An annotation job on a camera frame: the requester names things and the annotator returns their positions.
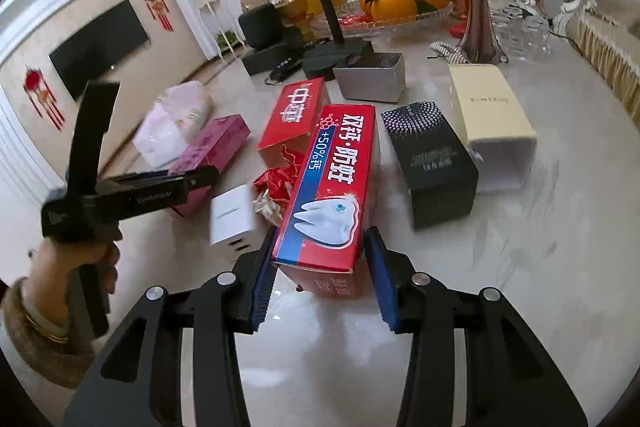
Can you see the red chinese knot right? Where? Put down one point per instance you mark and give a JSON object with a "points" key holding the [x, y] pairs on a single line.
{"points": [[159, 11]]}

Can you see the wall mounted black television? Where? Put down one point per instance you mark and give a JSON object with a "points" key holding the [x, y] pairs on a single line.
{"points": [[98, 46]]}

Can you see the clear glass cups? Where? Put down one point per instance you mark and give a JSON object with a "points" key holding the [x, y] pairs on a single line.
{"points": [[520, 34]]}

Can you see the red chinese knot left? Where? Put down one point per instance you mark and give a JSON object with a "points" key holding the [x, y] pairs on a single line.
{"points": [[42, 98]]}

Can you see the red toothpaste box with tooth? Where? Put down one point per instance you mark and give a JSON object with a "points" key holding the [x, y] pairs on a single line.
{"points": [[319, 245]]}

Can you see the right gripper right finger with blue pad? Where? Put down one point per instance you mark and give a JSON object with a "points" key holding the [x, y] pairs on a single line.
{"points": [[511, 380]]}

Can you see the black remote control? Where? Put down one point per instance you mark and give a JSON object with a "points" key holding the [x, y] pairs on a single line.
{"points": [[284, 70]]}

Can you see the white USB charger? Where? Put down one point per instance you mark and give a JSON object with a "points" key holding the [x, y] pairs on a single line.
{"points": [[234, 228]]}

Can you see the silver grey rectangular box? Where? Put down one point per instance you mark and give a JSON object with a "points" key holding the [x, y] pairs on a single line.
{"points": [[375, 77]]}

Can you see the beige fringed right sofa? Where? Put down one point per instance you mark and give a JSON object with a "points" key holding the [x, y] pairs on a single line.
{"points": [[606, 33]]}

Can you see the golden cup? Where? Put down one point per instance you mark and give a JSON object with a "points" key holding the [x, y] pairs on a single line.
{"points": [[294, 14]]}

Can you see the orange fruit middle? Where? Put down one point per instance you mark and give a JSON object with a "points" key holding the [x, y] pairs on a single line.
{"points": [[385, 10]]}

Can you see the red chinese knot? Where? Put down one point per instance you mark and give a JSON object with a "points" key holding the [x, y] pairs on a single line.
{"points": [[159, 11], [42, 98]]}

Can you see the black flat base box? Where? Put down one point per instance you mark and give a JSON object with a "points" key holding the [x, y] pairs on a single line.
{"points": [[265, 60]]}

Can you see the white tissue pack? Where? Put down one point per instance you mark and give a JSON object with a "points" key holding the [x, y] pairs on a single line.
{"points": [[174, 120]]}

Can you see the black dotted box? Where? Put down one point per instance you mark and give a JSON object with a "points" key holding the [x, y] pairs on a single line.
{"points": [[438, 170]]}

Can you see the person's left hand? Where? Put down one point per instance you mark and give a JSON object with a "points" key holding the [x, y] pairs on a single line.
{"points": [[44, 291]]}

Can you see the black smart speaker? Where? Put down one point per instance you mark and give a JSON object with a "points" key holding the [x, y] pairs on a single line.
{"points": [[262, 26]]}

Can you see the white side stand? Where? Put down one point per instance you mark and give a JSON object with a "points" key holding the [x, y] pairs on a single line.
{"points": [[224, 29]]}

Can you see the red Zhonghua box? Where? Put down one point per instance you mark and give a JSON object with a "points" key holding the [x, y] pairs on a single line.
{"points": [[292, 120]]}

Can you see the magenta cardboard box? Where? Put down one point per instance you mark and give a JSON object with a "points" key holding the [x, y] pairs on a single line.
{"points": [[215, 145]]}

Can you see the crumpled red candy wrapper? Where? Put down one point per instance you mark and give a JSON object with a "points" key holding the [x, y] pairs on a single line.
{"points": [[274, 187]]}

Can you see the cream Kimtrue box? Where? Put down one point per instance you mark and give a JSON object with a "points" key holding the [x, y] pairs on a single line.
{"points": [[493, 126]]}

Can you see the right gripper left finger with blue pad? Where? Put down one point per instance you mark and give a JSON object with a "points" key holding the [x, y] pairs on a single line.
{"points": [[135, 380]]}

